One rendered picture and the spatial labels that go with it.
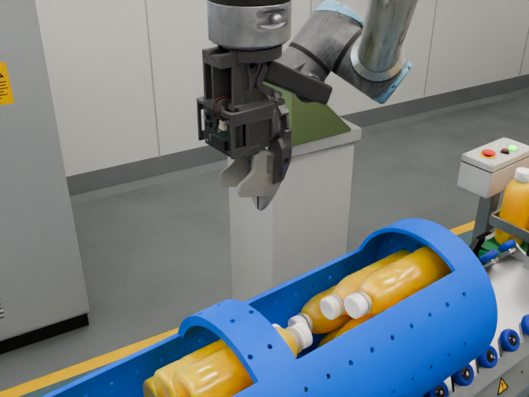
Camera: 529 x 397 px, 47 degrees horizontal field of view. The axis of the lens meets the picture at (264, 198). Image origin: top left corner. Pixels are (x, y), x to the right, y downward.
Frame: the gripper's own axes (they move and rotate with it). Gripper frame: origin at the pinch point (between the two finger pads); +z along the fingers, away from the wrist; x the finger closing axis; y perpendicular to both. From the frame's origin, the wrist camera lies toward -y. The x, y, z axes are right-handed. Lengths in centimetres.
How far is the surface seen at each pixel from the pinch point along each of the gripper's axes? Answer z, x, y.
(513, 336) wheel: 45, 10, -55
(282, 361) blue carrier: 20.8, 7.2, 2.4
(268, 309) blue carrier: 32.1, -13.9, -11.5
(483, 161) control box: 31, -28, -95
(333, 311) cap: 29.1, -3.7, -17.7
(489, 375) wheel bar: 49, 11, -47
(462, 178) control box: 38, -33, -95
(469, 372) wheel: 45, 11, -40
